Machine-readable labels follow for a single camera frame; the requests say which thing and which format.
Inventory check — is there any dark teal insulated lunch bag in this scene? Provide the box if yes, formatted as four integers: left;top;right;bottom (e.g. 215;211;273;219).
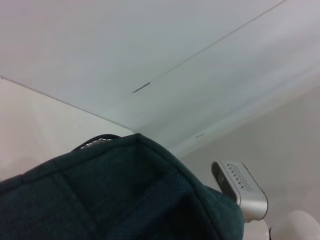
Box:
0;132;245;240

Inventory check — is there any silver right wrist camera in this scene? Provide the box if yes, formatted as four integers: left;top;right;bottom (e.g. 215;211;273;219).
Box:
211;159;269;224

